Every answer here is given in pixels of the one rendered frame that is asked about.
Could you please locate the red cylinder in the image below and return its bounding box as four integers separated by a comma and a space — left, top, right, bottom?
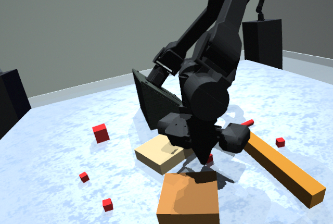
241, 119, 254, 126

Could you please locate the red square block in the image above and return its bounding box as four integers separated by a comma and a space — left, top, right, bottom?
275, 137, 285, 148
207, 153, 213, 163
79, 172, 89, 183
92, 123, 110, 144
103, 198, 113, 212

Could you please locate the orange long rectangular bar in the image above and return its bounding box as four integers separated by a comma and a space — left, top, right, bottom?
244, 131, 326, 209

